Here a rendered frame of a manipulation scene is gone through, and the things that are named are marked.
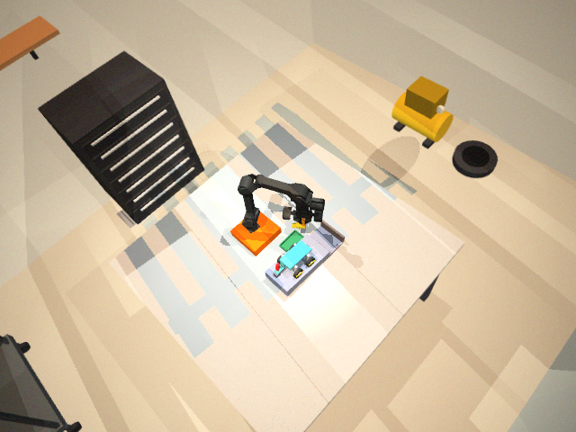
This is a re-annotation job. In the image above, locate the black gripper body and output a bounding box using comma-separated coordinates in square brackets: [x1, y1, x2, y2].
[282, 206, 323, 222]

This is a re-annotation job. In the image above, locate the green tray floor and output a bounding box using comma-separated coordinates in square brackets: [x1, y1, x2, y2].
[282, 232, 302, 251]

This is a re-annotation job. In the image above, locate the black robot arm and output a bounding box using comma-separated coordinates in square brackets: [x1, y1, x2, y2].
[238, 174, 325, 234]

